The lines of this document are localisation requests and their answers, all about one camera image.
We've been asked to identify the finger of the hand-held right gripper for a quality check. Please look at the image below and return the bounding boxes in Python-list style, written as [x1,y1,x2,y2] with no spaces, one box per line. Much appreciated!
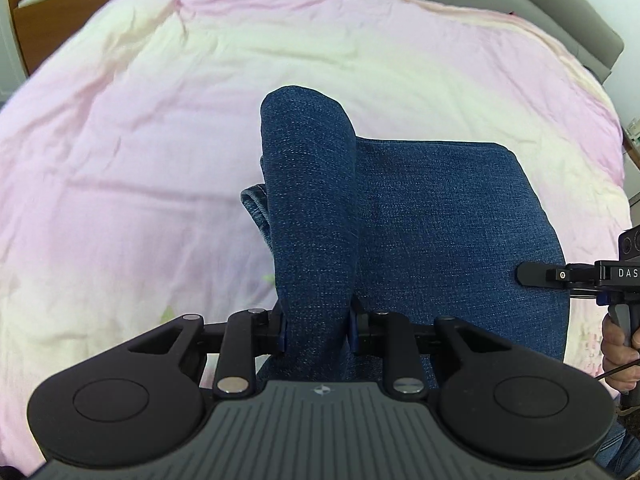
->
[517,261,598,291]

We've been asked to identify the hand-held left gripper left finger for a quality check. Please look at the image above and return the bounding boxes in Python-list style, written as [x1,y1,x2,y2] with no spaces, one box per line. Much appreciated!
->
[127,305,291,400]

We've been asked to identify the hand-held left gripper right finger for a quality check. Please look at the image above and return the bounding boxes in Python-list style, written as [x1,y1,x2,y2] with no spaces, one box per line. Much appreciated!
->
[347,297,516,399]

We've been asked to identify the blue denim pants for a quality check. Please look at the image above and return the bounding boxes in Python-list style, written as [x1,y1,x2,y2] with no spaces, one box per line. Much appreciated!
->
[240,86,571,396]

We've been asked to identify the person's right hand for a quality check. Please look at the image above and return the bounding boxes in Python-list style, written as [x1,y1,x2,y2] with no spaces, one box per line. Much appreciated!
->
[600,312,640,396]

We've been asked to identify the person's denim-clad leg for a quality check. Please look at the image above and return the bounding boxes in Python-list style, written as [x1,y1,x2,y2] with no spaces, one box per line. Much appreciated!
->
[594,420,640,480]

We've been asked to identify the pink bed duvet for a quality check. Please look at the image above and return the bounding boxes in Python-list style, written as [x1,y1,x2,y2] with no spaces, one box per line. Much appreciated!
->
[0,0,631,471]

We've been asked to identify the wooden desk with white top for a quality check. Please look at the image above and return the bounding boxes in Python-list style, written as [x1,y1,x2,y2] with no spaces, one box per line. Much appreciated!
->
[12,0,151,77]

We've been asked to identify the thin black cable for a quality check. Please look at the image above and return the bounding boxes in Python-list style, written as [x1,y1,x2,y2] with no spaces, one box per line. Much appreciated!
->
[594,357,640,382]

